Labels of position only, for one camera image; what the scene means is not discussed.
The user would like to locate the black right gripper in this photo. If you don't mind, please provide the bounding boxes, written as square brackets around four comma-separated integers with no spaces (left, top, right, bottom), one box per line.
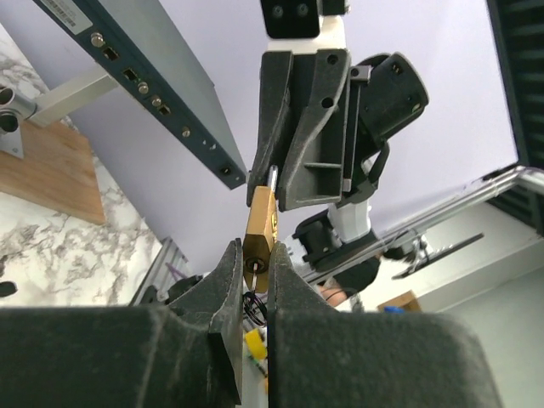
[246,48,429,212]

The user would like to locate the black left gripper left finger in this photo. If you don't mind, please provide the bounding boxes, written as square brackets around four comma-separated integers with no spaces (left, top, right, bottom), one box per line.
[1,240,243,407]

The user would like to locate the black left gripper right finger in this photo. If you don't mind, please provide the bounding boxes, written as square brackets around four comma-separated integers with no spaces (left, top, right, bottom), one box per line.
[267,244,502,407]

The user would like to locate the brass padlock key ring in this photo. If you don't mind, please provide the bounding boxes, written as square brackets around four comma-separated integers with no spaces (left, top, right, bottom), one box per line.
[242,265,269,326]

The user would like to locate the brass padlock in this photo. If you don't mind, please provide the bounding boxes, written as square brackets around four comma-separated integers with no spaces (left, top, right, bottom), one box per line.
[242,165,279,293]

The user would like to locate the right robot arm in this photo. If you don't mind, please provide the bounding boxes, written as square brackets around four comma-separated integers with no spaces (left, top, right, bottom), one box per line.
[243,48,429,293]

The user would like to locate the wooden board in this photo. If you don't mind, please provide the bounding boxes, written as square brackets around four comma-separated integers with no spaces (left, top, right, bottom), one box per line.
[1,122,105,225]

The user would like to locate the dark network switch box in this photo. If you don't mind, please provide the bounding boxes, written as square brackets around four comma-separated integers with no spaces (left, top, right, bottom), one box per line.
[37,0,247,190]

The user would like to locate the metal bracket stand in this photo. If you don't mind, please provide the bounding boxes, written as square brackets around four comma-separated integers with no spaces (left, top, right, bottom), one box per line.
[1,65,118,159]

